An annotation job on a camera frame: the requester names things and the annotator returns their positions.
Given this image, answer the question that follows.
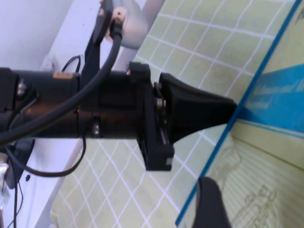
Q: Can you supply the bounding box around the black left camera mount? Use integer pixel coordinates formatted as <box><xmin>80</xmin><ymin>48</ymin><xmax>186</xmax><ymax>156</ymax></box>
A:
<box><xmin>82</xmin><ymin>0</ymin><xmax>112</xmax><ymax>79</ymax></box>

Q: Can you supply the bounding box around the blue and cream hardcover book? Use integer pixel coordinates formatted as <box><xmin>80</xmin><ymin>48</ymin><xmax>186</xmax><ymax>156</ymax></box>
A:
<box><xmin>174</xmin><ymin>0</ymin><xmax>304</xmax><ymax>228</ymax></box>

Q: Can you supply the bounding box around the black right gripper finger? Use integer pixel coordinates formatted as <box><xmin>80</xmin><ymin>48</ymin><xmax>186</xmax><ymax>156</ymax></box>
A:
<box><xmin>191</xmin><ymin>177</ymin><xmax>233</xmax><ymax>228</ymax></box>

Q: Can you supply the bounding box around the thin black left arm wire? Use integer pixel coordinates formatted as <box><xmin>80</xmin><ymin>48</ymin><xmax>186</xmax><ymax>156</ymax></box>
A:
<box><xmin>4</xmin><ymin>136</ymin><xmax>87</xmax><ymax>179</ymax></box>

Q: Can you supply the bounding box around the thin black wire loop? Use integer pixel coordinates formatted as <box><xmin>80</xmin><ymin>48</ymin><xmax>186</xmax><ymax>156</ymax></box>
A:
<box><xmin>61</xmin><ymin>55</ymin><xmax>84</xmax><ymax>72</ymax></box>

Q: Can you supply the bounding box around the thick black left camera cable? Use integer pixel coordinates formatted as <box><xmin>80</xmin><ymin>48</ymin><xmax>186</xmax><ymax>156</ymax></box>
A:
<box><xmin>0</xmin><ymin>20</ymin><xmax>124</xmax><ymax>145</ymax></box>

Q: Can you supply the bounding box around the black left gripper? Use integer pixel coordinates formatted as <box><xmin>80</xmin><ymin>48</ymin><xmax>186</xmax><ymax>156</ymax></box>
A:
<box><xmin>78</xmin><ymin>61</ymin><xmax>176</xmax><ymax>171</ymax></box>

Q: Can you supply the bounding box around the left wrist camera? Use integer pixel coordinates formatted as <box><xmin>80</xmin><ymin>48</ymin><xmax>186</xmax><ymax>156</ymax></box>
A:
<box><xmin>110</xmin><ymin>0</ymin><xmax>164</xmax><ymax>50</ymax></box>

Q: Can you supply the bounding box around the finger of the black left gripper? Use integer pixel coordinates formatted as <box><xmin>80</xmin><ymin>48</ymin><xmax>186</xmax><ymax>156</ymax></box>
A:
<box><xmin>158</xmin><ymin>72</ymin><xmax>238</xmax><ymax>110</ymax></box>
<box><xmin>165</xmin><ymin>104</ymin><xmax>235</xmax><ymax>146</ymax></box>

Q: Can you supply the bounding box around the green checked tablecloth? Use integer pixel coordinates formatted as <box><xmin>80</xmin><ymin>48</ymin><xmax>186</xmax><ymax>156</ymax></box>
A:
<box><xmin>51</xmin><ymin>0</ymin><xmax>297</xmax><ymax>228</ymax></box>

